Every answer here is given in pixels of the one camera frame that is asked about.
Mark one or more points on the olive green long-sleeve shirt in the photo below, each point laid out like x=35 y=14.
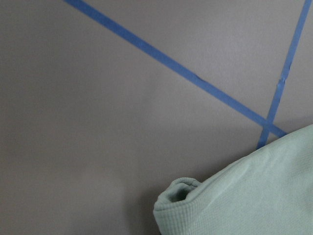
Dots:
x=268 y=192

